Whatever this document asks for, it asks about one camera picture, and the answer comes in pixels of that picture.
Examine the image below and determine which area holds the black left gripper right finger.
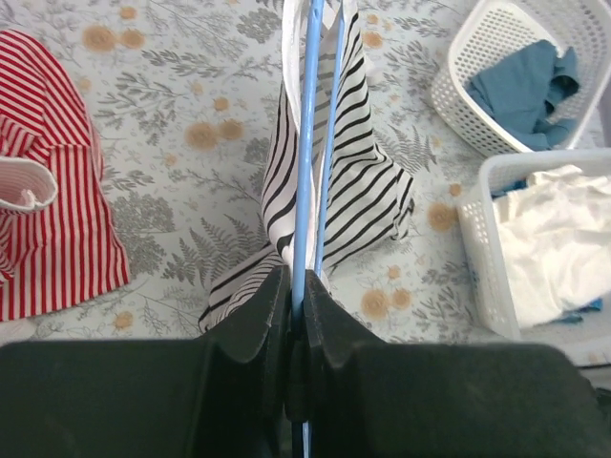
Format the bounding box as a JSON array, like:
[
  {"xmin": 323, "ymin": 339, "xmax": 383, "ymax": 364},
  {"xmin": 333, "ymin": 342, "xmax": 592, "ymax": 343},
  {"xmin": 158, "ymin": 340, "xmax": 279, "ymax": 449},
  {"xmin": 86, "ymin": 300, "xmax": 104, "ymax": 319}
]
[{"xmin": 304, "ymin": 274, "xmax": 610, "ymax": 457}]

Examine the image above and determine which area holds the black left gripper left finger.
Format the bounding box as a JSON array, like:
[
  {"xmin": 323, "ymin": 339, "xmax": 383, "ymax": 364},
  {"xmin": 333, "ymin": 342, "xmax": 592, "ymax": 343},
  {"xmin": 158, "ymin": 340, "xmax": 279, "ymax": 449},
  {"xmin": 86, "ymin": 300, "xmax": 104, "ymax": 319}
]
[{"xmin": 1, "ymin": 267, "xmax": 290, "ymax": 457}]

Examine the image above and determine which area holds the blue wire hanger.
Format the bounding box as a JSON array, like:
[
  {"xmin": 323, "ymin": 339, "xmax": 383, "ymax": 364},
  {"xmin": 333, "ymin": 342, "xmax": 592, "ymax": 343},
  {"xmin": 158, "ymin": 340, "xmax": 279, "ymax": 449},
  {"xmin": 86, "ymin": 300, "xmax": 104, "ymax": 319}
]
[{"xmin": 288, "ymin": 0, "xmax": 348, "ymax": 458}]

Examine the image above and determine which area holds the black white striped tank top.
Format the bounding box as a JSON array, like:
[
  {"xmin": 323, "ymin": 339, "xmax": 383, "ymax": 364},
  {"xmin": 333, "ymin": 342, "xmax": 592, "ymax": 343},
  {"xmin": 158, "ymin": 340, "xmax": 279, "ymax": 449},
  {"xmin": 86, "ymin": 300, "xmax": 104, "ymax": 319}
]
[{"xmin": 200, "ymin": 1, "xmax": 413, "ymax": 331}]

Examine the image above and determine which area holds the red white striped tank top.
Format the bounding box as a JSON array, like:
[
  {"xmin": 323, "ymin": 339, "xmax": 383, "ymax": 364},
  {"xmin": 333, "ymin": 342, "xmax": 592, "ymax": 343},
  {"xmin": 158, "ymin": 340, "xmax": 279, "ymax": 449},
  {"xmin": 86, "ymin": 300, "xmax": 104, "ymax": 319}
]
[{"xmin": 1, "ymin": 30, "xmax": 130, "ymax": 322}]

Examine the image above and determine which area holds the white rectangular laundry basket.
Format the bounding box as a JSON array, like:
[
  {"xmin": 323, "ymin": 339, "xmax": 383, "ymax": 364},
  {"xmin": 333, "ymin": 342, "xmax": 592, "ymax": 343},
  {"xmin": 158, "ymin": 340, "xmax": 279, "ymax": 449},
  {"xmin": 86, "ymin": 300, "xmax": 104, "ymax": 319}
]
[{"xmin": 457, "ymin": 148, "xmax": 610, "ymax": 366}]

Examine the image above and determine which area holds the white garment in basket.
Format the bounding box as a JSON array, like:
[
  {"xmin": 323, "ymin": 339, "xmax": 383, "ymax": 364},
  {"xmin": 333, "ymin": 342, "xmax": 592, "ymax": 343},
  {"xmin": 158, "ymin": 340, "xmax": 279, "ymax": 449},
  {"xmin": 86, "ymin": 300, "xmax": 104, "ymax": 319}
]
[{"xmin": 492, "ymin": 164, "xmax": 610, "ymax": 328}]

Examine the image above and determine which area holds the floral pattern table mat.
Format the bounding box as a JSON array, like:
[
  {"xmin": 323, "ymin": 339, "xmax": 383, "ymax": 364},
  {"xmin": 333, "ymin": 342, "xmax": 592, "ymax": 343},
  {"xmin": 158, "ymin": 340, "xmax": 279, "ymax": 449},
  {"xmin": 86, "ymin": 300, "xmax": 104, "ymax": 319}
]
[{"xmin": 1, "ymin": 1, "xmax": 489, "ymax": 343}]

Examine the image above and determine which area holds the blue garment in basket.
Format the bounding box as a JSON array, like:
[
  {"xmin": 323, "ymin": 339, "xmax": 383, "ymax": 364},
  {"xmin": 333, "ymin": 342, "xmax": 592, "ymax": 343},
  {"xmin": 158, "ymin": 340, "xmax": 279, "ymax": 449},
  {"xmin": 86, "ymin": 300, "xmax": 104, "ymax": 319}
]
[{"xmin": 467, "ymin": 40, "xmax": 580, "ymax": 151}]

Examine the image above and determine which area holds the white perforated laundry basket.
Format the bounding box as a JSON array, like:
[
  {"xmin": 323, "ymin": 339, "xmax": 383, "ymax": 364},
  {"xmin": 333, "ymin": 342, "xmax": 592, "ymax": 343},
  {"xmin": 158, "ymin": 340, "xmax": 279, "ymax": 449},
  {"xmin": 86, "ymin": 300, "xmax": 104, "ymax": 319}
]
[{"xmin": 432, "ymin": 0, "xmax": 610, "ymax": 156}]

